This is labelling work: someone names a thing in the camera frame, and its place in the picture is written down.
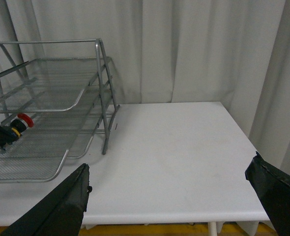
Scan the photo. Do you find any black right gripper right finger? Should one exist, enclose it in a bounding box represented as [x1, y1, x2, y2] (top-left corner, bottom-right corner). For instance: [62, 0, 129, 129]
[245, 152, 290, 236]

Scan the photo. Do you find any white table leg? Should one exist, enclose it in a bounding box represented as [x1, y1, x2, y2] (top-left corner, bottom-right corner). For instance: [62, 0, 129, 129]
[207, 222, 217, 236]

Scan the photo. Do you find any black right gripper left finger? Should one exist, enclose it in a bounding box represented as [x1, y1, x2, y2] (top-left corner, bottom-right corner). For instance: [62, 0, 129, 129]
[0, 164, 92, 236]

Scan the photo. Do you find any red emergency stop button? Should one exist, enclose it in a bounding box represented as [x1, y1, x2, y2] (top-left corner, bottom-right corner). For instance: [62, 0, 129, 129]
[9, 113, 34, 140]

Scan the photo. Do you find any silver mesh tray rack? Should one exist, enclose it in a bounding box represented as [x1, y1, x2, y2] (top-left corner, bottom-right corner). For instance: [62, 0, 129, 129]
[0, 38, 119, 183]

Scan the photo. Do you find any white curtain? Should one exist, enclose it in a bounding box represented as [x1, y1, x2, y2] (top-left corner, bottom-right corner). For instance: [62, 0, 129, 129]
[0, 0, 290, 175]

